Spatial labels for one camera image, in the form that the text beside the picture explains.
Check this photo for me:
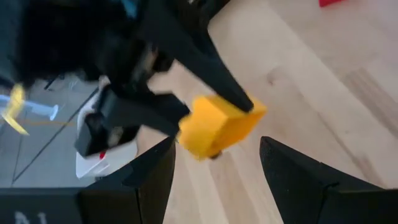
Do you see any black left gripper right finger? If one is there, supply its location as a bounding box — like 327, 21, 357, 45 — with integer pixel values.
259, 136, 398, 224

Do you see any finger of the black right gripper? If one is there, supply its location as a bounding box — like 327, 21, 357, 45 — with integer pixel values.
139, 0, 254, 113
102, 93, 190, 136

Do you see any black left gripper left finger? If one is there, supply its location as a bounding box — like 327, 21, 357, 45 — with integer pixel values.
77, 136, 177, 224

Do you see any long yellow toy brick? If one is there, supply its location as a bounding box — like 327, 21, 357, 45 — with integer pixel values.
177, 95, 268, 161

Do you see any long red toy brick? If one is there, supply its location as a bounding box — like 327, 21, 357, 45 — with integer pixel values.
318, 0, 346, 7

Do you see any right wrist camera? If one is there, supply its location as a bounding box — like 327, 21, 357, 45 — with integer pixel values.
73, 110, 141, 158

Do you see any thick white cable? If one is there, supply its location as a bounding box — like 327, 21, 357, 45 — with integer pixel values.
0, 94, 59, 121

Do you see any yellow cable tag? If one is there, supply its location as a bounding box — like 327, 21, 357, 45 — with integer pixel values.
0, 83, 30, 136

